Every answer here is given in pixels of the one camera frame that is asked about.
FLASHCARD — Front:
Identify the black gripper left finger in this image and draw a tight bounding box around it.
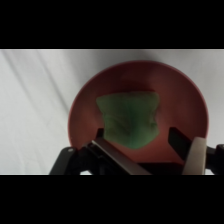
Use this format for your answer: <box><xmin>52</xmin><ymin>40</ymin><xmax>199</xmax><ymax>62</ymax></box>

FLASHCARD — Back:
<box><xmin>49</xmin><ymin>127</ymin><xmax>153</xmax><ymax>175</ymax></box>

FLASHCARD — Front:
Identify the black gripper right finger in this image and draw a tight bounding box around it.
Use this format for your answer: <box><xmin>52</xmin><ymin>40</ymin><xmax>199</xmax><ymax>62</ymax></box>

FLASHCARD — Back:
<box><xmin>167</xmin><ymin>126</ymin><xmax>224</xmax><ymax>175</ymax></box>

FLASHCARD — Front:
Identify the green soft triangle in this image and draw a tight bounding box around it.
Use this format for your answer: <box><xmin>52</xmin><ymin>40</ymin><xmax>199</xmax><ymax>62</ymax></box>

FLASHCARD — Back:
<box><xmin>95</xmin><ymin>90</ymin><xmax>162</xmax><ymax>151</ymax></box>

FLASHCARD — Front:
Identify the pink bowl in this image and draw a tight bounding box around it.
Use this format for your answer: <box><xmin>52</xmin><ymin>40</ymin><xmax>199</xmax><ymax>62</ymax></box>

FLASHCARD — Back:
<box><xmin>67</xmin><ymin>59</ymin><xmax>210</xmax><ymax>168</ymax></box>

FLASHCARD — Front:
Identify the white table cloth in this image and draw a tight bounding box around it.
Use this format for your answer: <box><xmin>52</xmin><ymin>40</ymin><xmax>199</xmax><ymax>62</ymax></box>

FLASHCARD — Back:
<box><xmin>0</xmin><ymin>49</ymin><xmax>224</xmax><ymax>175</ymax></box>

